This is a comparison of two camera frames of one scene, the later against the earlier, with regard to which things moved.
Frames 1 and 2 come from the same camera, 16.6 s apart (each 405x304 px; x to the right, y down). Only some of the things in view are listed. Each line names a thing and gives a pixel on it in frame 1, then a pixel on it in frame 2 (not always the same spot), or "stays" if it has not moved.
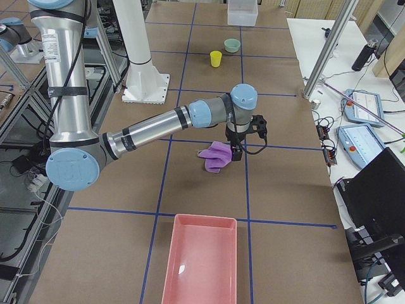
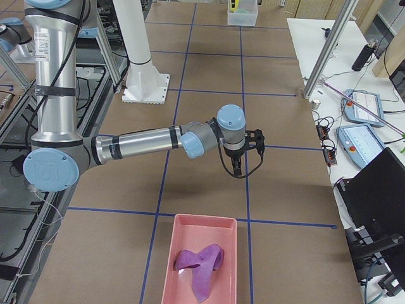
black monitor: [375, 197] stays
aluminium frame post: [330, 46] stays
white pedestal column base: [145, 83] stays
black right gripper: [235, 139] to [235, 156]
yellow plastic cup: [216, 57] to [235, 9]
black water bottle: [364, 56] stays
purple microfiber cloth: [216, 156] to [209, 258]
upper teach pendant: [373, 102] stays
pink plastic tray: [201, 266] stays
